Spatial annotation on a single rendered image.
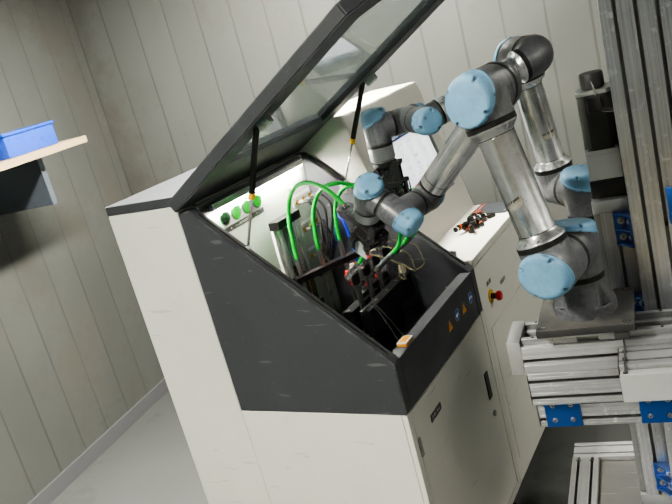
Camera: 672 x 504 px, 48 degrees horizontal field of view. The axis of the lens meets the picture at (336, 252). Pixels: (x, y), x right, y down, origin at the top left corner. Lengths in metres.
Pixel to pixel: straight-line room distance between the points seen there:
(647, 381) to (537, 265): 0.36
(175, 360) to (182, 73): 2.34
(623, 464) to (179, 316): 1.57
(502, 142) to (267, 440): 1.25
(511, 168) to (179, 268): 1.09
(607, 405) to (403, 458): 0.58
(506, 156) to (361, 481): 1.12
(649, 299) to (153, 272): 1.43
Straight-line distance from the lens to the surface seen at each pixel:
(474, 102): 1.68
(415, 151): 3.06
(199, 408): 2.58
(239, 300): 2.26
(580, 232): 1.85
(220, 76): 4.42
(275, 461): 2.51
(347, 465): 2.36
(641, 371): 1.86
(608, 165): 2.08
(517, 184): 1.72
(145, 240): 2.40
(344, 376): 2.19
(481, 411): 2.69
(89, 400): 4.46
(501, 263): 2.95
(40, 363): 4.21
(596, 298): 1.91
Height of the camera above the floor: 1.82
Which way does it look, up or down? 15 degrees down
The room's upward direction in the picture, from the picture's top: 15 degrees counter-clockwise
